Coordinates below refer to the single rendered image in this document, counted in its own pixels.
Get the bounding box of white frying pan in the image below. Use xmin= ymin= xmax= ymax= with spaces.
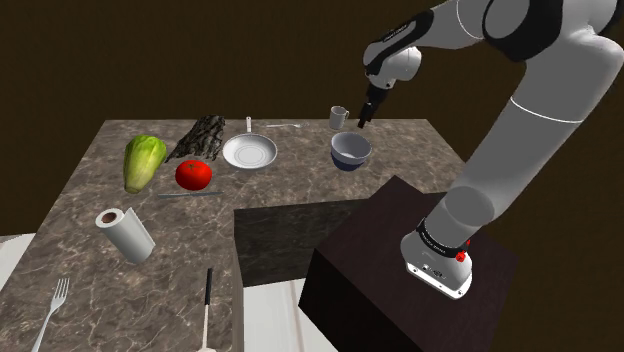
xmin=222 ymin=116 xmax=279 ymax=171

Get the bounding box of grey knife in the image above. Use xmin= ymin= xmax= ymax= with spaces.
xmin=156 ymin=190 xmax=224 ymax=200

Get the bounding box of grey mug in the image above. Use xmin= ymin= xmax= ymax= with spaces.
xmin=328 ymin=105 xmax=351 ymax=131

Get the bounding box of white paper towel roll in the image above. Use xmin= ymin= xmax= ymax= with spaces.
xmin=94 ymin=206 xmax=157 ymax=266

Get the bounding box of dark brown robot stand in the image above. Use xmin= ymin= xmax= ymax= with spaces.
xmin=298 ymin=174 xmax=520 ymax=352

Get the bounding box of black-handled spatula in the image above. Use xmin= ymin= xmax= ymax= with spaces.
xmin=196 ymin=267 xmax=218 ymax=352

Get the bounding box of silver fork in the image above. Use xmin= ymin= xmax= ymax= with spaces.
xmin=30 ymin=277 xmax=71 ymax=352

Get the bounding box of red tomato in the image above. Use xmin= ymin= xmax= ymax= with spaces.
xmin=174 ymin=159 xmax=214 ymax=192

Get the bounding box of green lettuce head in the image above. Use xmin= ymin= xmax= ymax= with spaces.
xmin=122 ymin=134 xmax=168 ymax=195

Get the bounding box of blue and white bowl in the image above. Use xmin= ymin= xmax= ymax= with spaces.
xmin=330 ymin=131 xmax=373 ymax=173

